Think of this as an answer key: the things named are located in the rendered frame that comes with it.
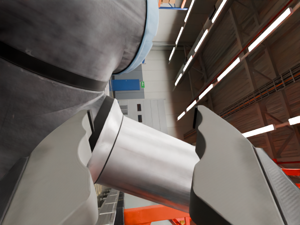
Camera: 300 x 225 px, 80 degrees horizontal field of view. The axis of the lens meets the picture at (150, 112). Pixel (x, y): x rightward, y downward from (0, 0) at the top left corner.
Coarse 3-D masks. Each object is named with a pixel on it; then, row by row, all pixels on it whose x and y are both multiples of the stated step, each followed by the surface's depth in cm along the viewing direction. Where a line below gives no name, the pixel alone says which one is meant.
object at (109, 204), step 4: (104, 200) 370; (108, 200) 365; (112, 200) 361; (116, 200) 358; (104, 204) 328; (108, 204) 325; (112, 204) 321; (116, 204) 319; (100, 208) 298; (104, 208) 295; (108, 208) 293; (112, 208) 291
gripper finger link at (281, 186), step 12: (264, 156) 8; (264, 168) 7; (276, 168) 7; (276, 180) 6; (288, 180) 6; (276, 192) 6; (288, 192) 6; (276, 204) 6; (288, 204) 6; (288, 216) 5
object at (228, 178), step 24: (216, 120) 10; (216, 144) 8; (240, 144) 8; (216, 168) 7; (240, 168) 7; (192, 192) 6; (216, 192) 6; (240, 192) 6; (264, 192) 6; (192, 216) 7; (216, 216) 6; (240, 216) 5; (264, 216) 5
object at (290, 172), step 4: (276, 160) 652; (288, 172) 318; (292, 172) 311; (296, 172) 303; (296, 184) 282; (172, 220) 977; (176, 220) 981; (180, 220) 1106; (188, 220) 837; (172, 224) 980; (176, 224) 944; (180, 224) 910; (184, 224) 1004; (188, 224) 832
